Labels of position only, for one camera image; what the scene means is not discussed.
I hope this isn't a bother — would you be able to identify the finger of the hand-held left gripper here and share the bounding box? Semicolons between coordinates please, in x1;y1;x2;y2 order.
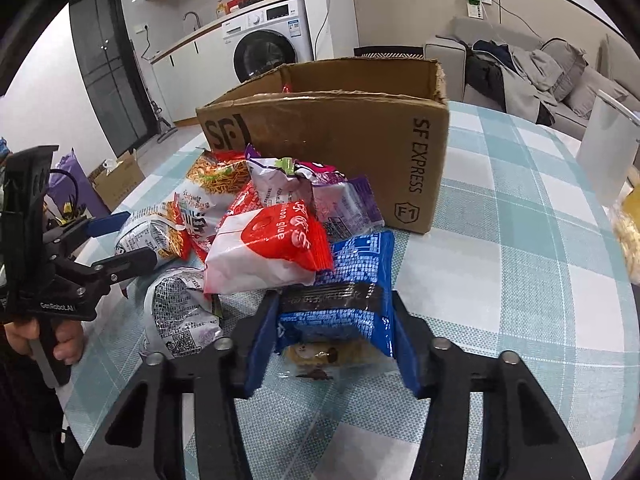
52;247;158;302
42;211;132;261

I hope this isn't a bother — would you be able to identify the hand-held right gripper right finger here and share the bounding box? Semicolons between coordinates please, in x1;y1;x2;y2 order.
390;290;593;480

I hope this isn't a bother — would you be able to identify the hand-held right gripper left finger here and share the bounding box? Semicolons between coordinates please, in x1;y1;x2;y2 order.
75;290;281;480

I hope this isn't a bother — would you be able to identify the clear cracker packet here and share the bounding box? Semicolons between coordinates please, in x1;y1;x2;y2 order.
277;341;401;382

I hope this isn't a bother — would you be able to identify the red and white snack packet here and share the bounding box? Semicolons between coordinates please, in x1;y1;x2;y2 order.
204;205;335;295

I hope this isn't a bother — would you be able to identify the blue snack packet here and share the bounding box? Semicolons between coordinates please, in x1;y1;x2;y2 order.
274;231;401;361

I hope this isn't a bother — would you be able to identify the brown cardboard box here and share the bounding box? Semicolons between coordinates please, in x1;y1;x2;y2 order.
196;57;450;235

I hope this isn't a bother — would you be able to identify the person's left hand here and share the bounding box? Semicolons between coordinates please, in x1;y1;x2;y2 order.
2;319;86;366

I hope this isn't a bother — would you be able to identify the white noodle packet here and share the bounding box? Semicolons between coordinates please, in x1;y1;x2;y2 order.
115;200;192;267

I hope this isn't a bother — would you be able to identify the small open cardboard box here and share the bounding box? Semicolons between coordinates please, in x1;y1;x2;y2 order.
89;150;147;211

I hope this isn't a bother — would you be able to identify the purple bag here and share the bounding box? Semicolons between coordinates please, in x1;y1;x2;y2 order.
42;149;112;226

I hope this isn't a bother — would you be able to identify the white and purple snack packet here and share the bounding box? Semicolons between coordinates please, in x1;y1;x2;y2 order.
142;267;225;361

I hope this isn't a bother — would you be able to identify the orange noodle packet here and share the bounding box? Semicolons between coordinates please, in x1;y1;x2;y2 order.
172;149;253;263

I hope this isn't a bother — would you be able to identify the checked tablecloth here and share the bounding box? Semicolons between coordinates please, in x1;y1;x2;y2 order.
57;100;640;480

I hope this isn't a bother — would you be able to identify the black glass door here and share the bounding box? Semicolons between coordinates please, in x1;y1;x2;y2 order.
69;0;157;158

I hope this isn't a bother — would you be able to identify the white counter cabinet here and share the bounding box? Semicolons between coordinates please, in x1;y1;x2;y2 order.
149;15;241;126

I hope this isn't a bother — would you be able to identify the clear food tray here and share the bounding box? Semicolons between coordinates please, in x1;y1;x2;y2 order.
607;195;640;283

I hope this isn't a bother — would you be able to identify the white washing machine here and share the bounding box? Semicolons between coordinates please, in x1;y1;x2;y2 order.
221;0;315;83

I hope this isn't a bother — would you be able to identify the white cylindrical container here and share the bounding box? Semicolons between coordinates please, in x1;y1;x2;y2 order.
575;89;640;208

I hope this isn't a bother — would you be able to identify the pile of dark clothes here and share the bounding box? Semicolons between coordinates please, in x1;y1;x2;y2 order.
465;39;566;127

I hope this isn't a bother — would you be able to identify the grey sofa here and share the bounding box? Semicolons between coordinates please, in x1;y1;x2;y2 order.
424;16;640;142

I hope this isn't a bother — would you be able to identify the grey cushion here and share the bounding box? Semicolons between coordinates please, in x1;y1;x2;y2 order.
540;37;588;102

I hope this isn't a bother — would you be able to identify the black cable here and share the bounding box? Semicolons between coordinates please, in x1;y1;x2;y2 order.
49;169;82;221

